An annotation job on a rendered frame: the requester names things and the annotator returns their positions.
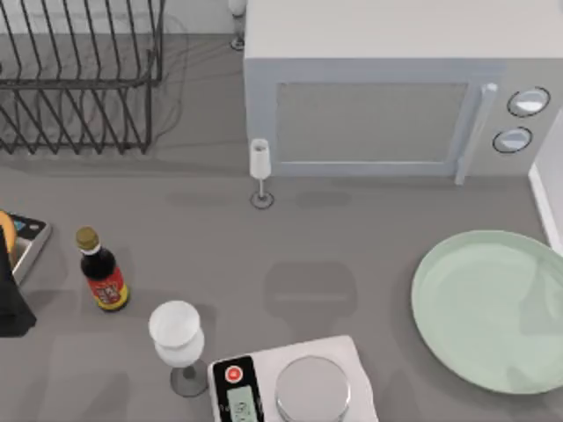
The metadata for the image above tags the white champagne flute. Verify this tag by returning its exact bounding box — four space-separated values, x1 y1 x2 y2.
248 137 275 210

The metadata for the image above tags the large microwave knob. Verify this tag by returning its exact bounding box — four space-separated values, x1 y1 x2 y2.
506 86 552 119

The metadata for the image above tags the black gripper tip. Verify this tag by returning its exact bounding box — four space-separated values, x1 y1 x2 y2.
0 223 38 339

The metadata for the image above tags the dark sauce bottle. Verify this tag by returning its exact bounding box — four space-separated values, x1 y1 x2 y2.
75 225 132 314

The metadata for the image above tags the white wine glass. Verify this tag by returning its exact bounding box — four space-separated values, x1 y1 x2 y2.
147 300 210 398

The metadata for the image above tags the microwave door handle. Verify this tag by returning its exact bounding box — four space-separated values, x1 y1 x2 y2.
454 83 499 186

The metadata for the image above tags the pale microwave oven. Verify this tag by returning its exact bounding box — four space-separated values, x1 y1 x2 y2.
242 0 563 186

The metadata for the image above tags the clear stemmed glass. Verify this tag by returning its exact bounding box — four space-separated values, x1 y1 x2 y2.
228 0 248 51

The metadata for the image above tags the silver kitchen scale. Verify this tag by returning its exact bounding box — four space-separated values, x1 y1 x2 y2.
3 211 54 287

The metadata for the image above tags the dark wire dish rack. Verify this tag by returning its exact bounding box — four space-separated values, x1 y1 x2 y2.
0 0 168 156

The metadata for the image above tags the white kitchen scale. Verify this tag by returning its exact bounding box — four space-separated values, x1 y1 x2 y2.
207 334 380 422

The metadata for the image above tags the microwave door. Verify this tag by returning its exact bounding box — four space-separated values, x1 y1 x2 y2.
245 60 507 178

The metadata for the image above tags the yellow bread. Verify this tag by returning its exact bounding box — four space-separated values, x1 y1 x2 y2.
0 209 18 261

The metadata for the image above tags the small microwave knob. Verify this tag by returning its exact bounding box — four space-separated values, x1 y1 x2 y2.
492 126 535 154

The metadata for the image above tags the pale green plate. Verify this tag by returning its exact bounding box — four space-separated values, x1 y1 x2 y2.
410 229 563 396

